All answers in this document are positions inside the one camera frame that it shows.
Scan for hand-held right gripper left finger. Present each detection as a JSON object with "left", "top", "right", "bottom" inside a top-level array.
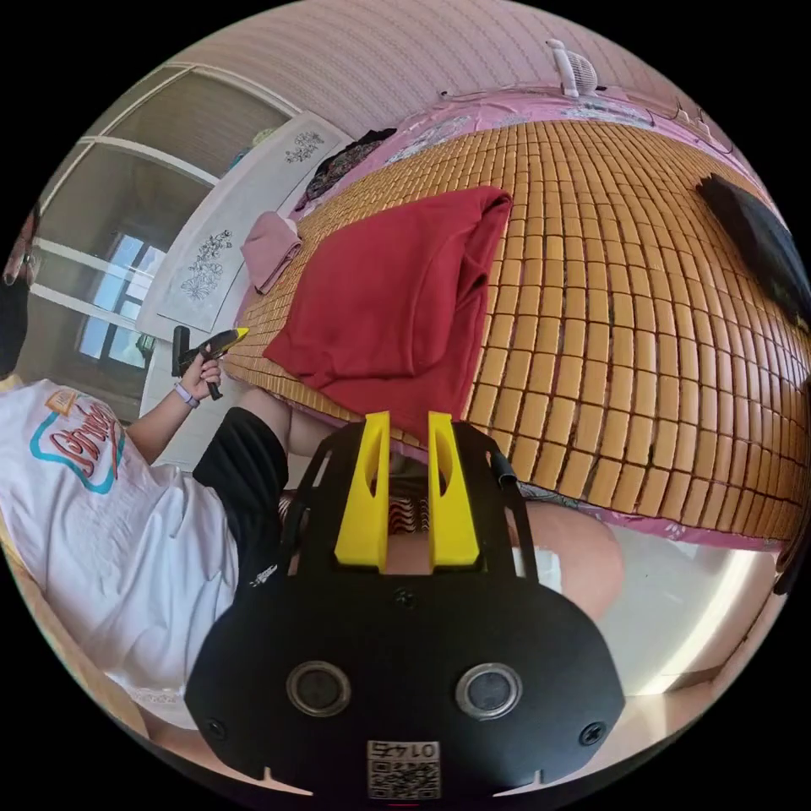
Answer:
[{"left": 334, "top": 410, "right": 391, "bottom": 574}]

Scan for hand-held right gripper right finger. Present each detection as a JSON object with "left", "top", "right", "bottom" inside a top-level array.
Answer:
[{"left": 427, "top": 411, "right": 481, "bottom": 569}]

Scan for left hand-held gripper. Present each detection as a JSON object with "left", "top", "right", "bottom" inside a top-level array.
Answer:
[{"left": 179, "top": 326, "right": 250, "bottom": 401}]

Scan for person's left forearm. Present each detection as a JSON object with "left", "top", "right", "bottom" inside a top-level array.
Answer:
[{"left": 125, "top": 382, "right": 203, "bottom": 467}]

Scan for red long sleeve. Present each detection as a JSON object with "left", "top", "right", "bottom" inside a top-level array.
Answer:
[{"left": 262, "top": 184, "right": 515, "bottom": 446}]

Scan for person's left hand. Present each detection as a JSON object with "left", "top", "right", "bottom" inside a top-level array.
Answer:
[{"left": 183, "top": 351, "right": 224, "bottom": 401}]

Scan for white flower-print headboard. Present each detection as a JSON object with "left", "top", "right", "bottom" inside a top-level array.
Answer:
[{"left": 135, "top": 111, "right": 353, "bottom": 335}]

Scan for pink folded garment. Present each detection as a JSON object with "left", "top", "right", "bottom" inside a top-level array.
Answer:
[{"left": 240, "top": 210, "right": 305, "bottom": 297}]

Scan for window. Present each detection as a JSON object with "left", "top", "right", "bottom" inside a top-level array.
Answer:
[{"left": 74, "top": 229, "right": 167, "bottom": 373}]

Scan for person's body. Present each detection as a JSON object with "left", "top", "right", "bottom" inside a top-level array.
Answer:
[{"left": 0, "top": 201, "right": 626, "bottom": 750}]

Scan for dark printed garment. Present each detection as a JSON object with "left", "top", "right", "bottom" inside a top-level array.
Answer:
[{"left": 293, "top": 126, "right": 399, "bottom": 214}]

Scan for bed with woven mat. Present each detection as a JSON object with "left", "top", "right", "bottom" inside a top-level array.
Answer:
[{"left": 220, "top": 95, "right": 811, "bottom": 553}]

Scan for black garment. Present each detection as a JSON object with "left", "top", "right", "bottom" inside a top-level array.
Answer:
[{"left": 694, "top": 171, "right": 811, "bottom": 329}]

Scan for white fan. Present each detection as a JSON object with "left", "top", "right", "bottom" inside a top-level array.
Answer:
[{"left": 545, "top": 37, "right": 607, "bottom": 100}]

